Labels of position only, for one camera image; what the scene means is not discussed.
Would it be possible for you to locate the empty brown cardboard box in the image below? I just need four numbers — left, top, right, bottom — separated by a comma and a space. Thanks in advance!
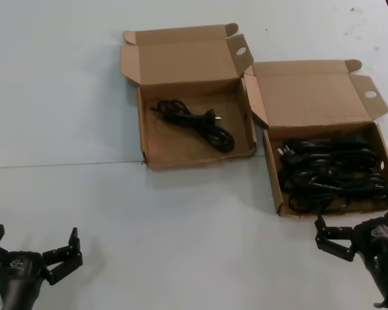
120, 23, 258, 171

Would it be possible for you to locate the brown cardboard box with cables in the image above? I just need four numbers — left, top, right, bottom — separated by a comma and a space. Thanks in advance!
244, 59, 388, 216

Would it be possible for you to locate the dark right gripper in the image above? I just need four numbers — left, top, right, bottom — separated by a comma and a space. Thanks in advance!
314, 207, 388, 310

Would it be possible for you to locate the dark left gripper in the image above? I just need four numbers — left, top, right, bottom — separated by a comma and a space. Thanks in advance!
0, 224, 84, 310

